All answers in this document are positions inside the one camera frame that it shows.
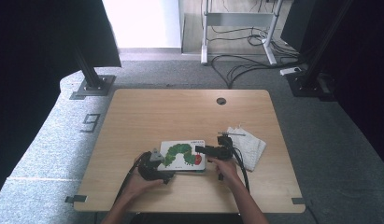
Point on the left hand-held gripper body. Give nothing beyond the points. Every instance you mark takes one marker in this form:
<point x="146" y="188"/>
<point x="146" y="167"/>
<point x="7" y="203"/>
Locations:
<point x="150" y="171"/>

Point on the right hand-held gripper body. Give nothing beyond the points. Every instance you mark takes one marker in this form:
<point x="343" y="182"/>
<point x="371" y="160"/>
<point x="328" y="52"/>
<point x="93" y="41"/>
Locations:
<point x="224" y="151"/>

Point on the caterpillar picture board book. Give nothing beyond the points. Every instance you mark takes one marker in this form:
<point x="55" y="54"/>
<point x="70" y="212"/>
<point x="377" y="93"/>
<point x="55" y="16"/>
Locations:
<point x="183" y="158"/>

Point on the white cloth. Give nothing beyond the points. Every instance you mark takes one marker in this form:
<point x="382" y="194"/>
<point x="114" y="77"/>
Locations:
<point x="253" y="149"/>

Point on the person's left hand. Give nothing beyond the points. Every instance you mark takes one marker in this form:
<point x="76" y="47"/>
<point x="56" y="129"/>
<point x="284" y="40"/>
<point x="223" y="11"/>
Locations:
<point x="138" y="188"/>

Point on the person's right hand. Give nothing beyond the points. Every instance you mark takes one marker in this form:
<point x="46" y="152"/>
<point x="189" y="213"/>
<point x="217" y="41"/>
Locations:
<point x="228" y="172"/>

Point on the person's dark lap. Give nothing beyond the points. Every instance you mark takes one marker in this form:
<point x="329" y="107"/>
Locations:
<point x="186" y="219"/>

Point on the grey tape piece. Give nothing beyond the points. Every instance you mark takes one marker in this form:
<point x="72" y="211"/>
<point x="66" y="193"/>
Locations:
<point x="76" y="198"/>
<point x="298" y="201"/>

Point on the white power strip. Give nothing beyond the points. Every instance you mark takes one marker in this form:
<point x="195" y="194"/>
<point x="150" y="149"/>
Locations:
<point x="291" y="71"/>

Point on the black metal stand with baseplate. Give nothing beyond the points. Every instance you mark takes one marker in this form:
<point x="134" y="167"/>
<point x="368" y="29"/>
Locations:
<point x="93" y="84"/>
<point x="308" y="82"/>

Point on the black curtain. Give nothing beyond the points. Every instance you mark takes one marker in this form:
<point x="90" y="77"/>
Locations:
<point x="361" y="62"/>
<point x="31" y="62"/>

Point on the white metal desk frame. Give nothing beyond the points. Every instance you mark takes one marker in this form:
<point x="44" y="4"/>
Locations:
<point x="236" y="19"/>

